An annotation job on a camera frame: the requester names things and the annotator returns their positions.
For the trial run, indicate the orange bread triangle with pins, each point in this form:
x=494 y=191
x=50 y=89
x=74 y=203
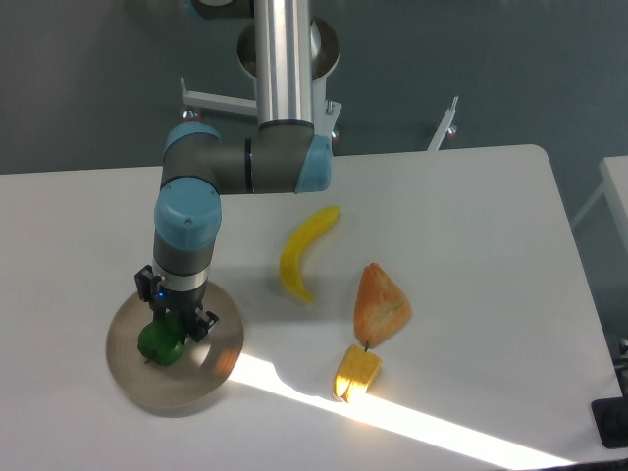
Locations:
x=381 y=307

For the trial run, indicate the white side table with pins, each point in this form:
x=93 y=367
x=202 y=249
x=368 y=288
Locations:
x=613 y=189

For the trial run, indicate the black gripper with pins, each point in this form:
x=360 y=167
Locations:
x=161 y=300

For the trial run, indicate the green bell pepper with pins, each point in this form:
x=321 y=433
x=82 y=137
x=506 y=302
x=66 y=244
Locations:
x=162 y=341

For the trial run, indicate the yellow bell pepper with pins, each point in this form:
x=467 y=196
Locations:
x=356 y=373

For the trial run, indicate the black device at edge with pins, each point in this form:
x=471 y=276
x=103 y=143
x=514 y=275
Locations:
x=610 y=414

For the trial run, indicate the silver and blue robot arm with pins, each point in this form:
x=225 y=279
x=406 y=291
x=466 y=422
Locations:
x=287 y=155

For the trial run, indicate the round beige plate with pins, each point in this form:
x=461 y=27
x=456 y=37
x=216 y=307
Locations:
x=193 y=382

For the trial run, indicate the yellow banana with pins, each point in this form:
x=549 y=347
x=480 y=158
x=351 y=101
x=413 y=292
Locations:
x=301 y=239

